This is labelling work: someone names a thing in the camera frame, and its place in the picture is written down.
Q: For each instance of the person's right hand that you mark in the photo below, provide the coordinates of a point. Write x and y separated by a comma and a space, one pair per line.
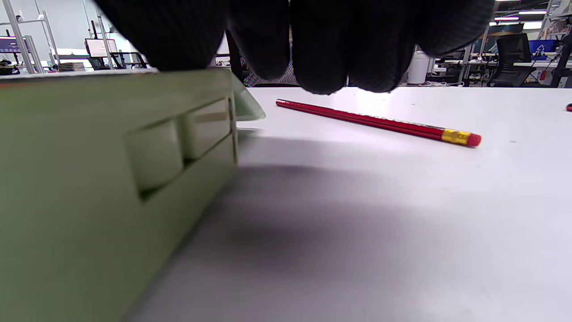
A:
335, 40

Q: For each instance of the blue bin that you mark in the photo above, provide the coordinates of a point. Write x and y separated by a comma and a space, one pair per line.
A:
543, 47

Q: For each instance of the ceiling light strip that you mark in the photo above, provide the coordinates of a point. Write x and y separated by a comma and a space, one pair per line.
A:
532, 12
507, 19

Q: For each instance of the black mesh office chair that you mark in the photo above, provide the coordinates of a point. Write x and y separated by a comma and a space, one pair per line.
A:
233, 58

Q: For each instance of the green panda pencil case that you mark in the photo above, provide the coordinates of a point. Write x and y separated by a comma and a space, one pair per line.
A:
67, 201

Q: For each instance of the grey metal frame rack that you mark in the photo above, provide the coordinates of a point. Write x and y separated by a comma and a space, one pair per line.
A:
33, 56

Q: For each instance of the white office desk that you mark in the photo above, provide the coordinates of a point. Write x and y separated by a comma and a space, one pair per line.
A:
540, 64

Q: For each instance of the stack of papers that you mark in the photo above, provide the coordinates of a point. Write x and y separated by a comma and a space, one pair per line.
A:
71, 67

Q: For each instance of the purple-lit monitor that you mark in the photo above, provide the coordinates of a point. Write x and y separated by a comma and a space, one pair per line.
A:
11, 44

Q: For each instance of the computer monitor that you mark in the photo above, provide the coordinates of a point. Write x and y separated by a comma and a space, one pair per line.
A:
100, 48

